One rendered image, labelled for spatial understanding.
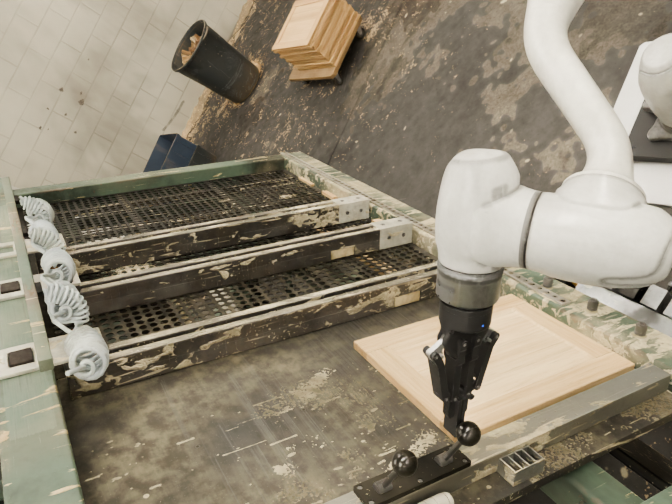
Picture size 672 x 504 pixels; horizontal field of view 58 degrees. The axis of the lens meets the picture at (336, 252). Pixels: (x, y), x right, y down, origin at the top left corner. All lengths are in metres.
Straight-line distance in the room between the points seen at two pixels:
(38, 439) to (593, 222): 0.88
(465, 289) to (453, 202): 0.12
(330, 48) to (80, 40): 2.73
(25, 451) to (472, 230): 0.76
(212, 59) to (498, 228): 4.89
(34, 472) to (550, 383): 0.95
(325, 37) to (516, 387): 3.49
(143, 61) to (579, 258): 5.98
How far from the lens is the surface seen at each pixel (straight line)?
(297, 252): 1.77
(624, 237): 0.76
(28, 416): 1.18
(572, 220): 0.77
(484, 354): 0.95
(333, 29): 4.52
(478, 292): 0.83
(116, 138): 6.42
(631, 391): 1.35
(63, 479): 1.03
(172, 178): 2.61
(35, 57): 6.28
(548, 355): 1.44
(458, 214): 0.79
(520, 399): 1.29
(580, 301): 1.63
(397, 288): 1.56
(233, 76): 5.64
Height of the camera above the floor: 2.23
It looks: 37 degrees down
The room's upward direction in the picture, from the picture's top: 62 degrees counter-clockwise
